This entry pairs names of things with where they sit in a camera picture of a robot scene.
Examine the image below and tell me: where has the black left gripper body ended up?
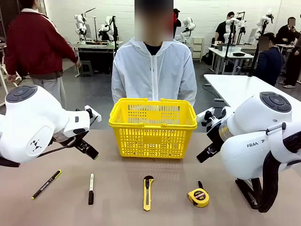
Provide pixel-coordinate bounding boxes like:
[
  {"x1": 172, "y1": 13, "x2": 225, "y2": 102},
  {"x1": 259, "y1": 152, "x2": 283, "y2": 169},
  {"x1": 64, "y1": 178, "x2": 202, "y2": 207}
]
[{"x1": 52, "y1": 128, "x2": 90, "y2": 148}]

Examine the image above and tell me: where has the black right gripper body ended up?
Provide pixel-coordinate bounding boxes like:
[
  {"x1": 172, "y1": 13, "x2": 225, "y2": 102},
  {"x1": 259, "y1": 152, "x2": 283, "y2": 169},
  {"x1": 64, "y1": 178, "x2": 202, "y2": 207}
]
[{"x1": 206, "y1": 126, "x2": 226, "y2": 153}]

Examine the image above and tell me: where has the black pen with yellow ends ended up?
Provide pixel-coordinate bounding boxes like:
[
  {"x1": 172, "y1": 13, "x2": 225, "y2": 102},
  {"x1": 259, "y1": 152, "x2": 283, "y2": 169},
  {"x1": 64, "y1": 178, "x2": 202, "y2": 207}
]
[{"x1": 31, "y1": 169, "x2": 62, "y2": 200}]

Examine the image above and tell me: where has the yellow utility knife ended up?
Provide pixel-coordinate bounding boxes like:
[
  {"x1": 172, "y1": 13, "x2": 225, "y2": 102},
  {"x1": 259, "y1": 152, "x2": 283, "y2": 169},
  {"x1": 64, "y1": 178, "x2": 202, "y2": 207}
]
[{"x1": 143, "y1": 175, "x2": 155, "y2": 211}]

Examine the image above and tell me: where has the yellow plastic shopping basket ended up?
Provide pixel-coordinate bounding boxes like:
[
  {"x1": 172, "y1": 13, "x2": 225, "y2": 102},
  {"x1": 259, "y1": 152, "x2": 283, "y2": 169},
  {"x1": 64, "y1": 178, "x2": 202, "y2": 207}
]
[{"x1": 108, "y1": 97, "x2": 198, "y2": 160}]

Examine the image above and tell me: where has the seated person in dark blue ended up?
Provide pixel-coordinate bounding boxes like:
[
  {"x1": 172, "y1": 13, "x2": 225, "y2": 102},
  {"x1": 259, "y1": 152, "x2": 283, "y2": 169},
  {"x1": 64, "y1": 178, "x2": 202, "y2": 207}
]
[{"x1": 253, "y1": 32, "x2": 285, "y2": 87}]

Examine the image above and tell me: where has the person in white hooded jacket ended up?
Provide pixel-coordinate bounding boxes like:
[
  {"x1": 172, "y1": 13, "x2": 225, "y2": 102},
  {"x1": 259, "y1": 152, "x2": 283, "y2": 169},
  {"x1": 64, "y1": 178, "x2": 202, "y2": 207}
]
[{"x1": 111, "y1": 0, "x2": 198, "y2": 108}]

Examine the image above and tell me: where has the person in red jacket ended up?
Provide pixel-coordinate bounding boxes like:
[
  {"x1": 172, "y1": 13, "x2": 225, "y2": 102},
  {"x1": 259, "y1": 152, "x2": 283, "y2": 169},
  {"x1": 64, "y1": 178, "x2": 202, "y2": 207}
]
[{"x1": 4, "y1": 0, "x2": 82, "y2": 110}]

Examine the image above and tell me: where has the person in brown jacket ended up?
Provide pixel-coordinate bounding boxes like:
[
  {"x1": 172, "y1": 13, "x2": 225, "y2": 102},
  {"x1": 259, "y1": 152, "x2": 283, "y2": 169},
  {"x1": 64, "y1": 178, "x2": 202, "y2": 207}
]
[{"x1": 283, "y1": 35, "x2": 301, "y2": 89}]

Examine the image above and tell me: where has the person in black t-shirt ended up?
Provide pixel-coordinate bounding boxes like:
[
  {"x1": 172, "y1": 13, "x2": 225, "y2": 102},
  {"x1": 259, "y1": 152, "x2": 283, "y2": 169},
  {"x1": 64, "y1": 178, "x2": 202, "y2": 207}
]
[{"x1": 215, "y1": 11, "x2": 236, "y2": 44}]

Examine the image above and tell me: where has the person with black cap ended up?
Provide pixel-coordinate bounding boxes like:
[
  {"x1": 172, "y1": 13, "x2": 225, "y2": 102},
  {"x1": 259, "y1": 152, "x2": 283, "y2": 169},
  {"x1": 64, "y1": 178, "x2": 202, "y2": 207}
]
[{"x1": 173, "y1": 8, "x2": 182, "y2": 38}]

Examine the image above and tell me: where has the person in dark sailor top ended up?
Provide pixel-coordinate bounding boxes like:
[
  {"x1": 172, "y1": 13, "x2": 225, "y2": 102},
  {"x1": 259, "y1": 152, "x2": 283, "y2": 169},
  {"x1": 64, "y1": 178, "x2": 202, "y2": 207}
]
[{"x1": 275, "y1": 16, "x2": 301, "y2": 45}]

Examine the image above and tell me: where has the yellow tape measure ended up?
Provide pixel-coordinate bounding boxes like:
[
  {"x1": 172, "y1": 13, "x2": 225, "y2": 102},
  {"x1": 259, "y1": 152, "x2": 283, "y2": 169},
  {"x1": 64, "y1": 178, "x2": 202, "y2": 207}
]
[{"x1": 187, "y1": 180, "x2": 209, "y2": 208}]

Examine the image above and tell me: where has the white marker with black cap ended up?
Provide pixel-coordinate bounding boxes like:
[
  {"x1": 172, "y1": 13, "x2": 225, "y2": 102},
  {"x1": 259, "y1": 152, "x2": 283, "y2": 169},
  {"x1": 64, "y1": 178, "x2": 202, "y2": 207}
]
[{"x1": 88, "y1": 173, "x2": 95, "y2": 205}]

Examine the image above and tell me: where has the large white table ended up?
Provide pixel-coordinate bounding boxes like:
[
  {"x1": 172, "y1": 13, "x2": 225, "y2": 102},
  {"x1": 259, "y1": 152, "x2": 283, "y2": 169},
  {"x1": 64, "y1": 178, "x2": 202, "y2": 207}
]
[{"x1": 203, "y1": 74, "x2": 301, "y2": 111}]

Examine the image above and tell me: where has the grey plastic stool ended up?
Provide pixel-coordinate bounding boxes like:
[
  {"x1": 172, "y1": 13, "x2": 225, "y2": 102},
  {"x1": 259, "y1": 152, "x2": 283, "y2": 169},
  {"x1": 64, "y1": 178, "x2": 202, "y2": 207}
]
[{"x1": 79, "y1": 60, "x2": 95, "y2": 78}]

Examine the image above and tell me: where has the white workbench table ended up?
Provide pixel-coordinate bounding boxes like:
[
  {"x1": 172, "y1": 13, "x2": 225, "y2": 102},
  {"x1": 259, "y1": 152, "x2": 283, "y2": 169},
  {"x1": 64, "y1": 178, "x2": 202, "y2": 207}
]
[{"x1": 207, "y1": 47, "x2": 254, "y2": 75}]

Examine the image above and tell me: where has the clear plastic bin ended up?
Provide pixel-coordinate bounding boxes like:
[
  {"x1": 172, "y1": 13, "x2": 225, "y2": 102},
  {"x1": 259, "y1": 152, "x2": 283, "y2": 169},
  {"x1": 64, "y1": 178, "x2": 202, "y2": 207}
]
[{"x1": 222, "y1": 46, "x2": 242, "y2": 54}]

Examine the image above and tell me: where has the white drawer shelf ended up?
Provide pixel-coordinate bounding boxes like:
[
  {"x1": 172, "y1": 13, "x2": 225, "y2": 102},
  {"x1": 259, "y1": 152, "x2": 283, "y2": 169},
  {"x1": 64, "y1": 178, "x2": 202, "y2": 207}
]
[{"x1": 191, "y1": 37, "x2": 205, "y2": 63}]

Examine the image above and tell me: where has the grey workbench table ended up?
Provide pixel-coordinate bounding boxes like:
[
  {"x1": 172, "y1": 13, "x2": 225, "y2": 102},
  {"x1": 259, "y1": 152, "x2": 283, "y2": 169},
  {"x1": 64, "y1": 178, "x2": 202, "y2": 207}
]
[{"x1": 70, "y1": 41, "x2": 124, "y2": 78}]

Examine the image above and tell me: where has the white robot with black rod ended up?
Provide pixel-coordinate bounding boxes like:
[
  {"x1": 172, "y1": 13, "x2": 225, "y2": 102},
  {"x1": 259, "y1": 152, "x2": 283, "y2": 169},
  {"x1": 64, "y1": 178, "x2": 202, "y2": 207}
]
[{"x1": 74, "y1": 8, "x2": 96, "y2": 45}]

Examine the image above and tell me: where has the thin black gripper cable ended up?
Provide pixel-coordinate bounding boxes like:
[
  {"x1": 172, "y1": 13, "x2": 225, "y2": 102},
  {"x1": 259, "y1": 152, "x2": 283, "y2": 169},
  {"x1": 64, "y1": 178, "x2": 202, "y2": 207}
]
[{"x1": 37, "y1": 135, "x2": 78, "y2": 159}]

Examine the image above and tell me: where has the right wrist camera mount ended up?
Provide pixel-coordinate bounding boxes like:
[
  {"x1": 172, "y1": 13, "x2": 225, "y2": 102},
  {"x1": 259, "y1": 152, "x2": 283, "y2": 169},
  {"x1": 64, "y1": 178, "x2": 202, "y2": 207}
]
[{"x1": 196, "y1": 107, "x2": 228, "y2": 129}]

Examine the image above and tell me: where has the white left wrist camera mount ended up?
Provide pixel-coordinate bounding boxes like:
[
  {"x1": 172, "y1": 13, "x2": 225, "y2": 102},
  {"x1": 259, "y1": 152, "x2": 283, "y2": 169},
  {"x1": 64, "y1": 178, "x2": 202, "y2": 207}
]
[{"x1": 84, "y1": 105, "x2": 102, "y2": 122}]

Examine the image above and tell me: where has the white velcro strap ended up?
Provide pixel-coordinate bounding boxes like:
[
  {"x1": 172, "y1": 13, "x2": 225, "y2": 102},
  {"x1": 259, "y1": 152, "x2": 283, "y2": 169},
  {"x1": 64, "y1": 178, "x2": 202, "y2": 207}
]
[{"x1": 265, "y1": 122, "x2": 287, "y2": 143}]

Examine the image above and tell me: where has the black braided cable sleeve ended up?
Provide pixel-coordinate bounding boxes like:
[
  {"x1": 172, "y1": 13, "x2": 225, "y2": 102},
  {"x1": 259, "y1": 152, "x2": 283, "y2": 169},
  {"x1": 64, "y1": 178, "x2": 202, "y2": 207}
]
[{"x1": 257, "y1": 135, "x2": 301, "y2": 214}]

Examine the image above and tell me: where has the black camera stand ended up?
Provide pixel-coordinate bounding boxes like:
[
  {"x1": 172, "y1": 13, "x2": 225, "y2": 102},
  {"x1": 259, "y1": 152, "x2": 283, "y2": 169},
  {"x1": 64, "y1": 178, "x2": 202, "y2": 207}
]
[
  {"x1": 112, "y1": 16, "x2": 119, "y2": 75},
  {"x1": 224, "y1": 21, "x2": 237, "y2": 73},
  {"x1": 248, "y1": 20, "x2": 269, "y2": 78}
]

